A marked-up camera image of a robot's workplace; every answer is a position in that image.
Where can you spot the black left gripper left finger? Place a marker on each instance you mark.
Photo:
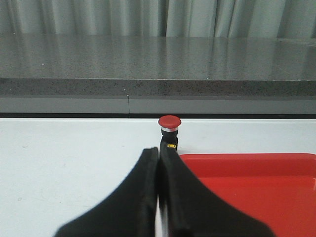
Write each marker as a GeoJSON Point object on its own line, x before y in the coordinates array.
{"type": "Point", "coordinates": [129, 211]}

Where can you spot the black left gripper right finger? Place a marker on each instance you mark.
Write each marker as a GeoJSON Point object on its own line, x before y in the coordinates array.
{"type": "Point", "coordinates": [189, 209]}

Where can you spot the red mushroom push button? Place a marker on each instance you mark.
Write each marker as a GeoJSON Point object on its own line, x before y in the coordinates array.
{"type": "Point", "coordinates": [169, 125]}

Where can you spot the red plastic tray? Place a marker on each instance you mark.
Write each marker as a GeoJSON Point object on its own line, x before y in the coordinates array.
{"type": "Point", "coordinates": [278, 189]}

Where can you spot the grey stone counter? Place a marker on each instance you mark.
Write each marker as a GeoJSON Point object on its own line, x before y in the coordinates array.
{"type": "Point", "coordinates": [74, 74]}

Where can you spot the grey-white curtain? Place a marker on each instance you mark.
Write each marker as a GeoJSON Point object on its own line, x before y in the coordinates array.
{"type": "Point", "coordinates": [290, 19]}

